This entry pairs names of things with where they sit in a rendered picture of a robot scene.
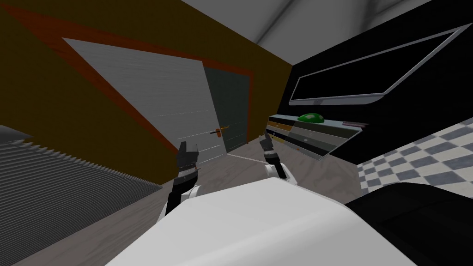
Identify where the orange and black door handle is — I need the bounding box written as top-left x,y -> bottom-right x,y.
209,126 -> 230,139

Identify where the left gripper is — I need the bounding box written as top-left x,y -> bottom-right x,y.
176,141 -> 200,169

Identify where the grey door leaf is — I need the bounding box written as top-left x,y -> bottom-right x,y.
62,36 -> 227,165

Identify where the grey striped drawer cabinet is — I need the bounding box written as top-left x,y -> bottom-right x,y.
266,112 -> 370,162

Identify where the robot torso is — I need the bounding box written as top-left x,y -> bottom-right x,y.
105,177 -> 419,266

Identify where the dark green door leaf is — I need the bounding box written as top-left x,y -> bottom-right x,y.
203,66 -> 252,154

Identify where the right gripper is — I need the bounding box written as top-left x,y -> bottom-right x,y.
259,130 -> 275,152

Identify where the black flat screen television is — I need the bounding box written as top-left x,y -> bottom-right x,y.
288,23 -> 473,107

